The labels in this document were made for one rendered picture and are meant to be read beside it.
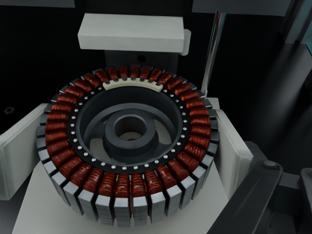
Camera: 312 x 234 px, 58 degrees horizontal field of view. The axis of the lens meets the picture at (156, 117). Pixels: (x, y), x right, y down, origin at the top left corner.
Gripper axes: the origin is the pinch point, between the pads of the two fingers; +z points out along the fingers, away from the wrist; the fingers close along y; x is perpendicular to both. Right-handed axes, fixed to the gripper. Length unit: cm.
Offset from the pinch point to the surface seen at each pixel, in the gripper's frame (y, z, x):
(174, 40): 2.5, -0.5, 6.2
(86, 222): -2.7, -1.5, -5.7
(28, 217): -6.7, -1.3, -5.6
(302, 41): 19.4, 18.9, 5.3
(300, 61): 18.3, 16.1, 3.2
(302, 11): 17.8, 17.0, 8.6
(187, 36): 4.7, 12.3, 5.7
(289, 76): 16.3, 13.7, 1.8
